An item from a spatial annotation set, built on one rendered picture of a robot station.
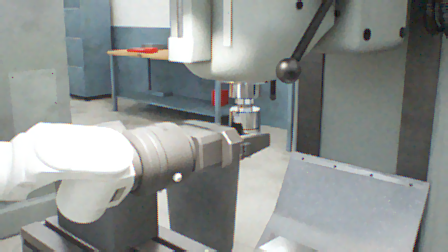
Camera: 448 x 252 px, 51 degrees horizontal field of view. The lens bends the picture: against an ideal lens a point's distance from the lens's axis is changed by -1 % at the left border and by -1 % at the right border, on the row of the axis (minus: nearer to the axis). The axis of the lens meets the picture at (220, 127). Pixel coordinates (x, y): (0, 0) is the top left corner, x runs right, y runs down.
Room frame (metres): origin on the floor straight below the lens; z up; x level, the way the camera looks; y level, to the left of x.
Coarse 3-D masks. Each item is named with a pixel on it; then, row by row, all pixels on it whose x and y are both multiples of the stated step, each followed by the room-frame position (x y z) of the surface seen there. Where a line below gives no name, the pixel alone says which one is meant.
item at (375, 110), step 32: (416, 0) 0.89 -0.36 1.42; (416, 32) 0.88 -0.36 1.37; (320, 64) 1.02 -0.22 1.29; (352, 64) 0.97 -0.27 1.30; (384, 64) 0.93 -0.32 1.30; (416, 64) 0.88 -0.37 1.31; (320, 96) 1.02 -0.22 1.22; (352, 96) 0.97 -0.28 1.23; (384, 96) 0.92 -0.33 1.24; (416, 96) 0.88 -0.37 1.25; (320, 128) 1.02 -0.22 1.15; (352, 128) 0.97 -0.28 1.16; (384, 128) 0.92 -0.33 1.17; (416, 128) 0.87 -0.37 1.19; (352, 160) 0.96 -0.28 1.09; (384, 160) 0.92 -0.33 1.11; (416, 160) 0.87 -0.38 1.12
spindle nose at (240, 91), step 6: (234, 84) 0.67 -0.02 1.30; (240, 84) 0.66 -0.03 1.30; (246, 84) 0.66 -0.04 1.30; (252, 84) 0.66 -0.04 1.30; (258, 84) 0.67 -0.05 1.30; (234, 90) 0.67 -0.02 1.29; (240, 90) 0.66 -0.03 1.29; (246, 90) 0.66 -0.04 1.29; (252, 90) 0.66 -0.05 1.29; (258, 90) 0.67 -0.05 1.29; (234, 96) 0.67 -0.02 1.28; (240, 96) 0.66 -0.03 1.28; (246, 96) 0.66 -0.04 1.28; (252, 96) 0.66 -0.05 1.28; (258, 96) 0.67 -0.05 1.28
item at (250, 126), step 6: (234, 120) 0.67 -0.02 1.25; (240, 120) 0.66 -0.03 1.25; (246, 120) 0.66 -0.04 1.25; (252, 120) 0.66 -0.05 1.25; (258, 120) 0.67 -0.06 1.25; (234, 126) 0.67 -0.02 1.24; (240, 126) 0.66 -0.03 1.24; (246, 126) 0.66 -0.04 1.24; (252, 126) 0.66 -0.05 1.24; (258, 126) 0.67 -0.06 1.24; (240, 132) 0.66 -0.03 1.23; (246, 132) 0.66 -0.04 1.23; (252, 132) 0.67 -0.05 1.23; (258, 132) 0.67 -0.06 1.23
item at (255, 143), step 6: (246, 138) 0.64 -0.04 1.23; (252, 138) 0.65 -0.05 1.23; (258, 138) 0.66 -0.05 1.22; (264, 138) 0.67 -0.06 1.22; (246, 144) 0.63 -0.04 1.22; (252, 144) 0.65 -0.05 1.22; (258, 144) 0.66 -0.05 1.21; (264, 144) 0.67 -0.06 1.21; (246, 150) 0.63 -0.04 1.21; (252, 150) 0.65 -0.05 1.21; (258, 150) 0.66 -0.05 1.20; (246, 156) 0.64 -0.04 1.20
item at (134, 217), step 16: (112, 208) 0.86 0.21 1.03; (128, 208) 0.89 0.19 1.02; (144, 208) 0.92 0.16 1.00; (64, 224) 0.98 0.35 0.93; (80, 224) 0.94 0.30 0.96; (96, 224) 0.90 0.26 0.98; (112, 224) 0.86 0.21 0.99; (128, 224) 0.89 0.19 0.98; (144, 224) 0.92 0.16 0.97; (96, 240) 0.90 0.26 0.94; (112, 240) 0.86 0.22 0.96; (128, 240) 0.88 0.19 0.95; (144, 240) 0.92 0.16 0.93
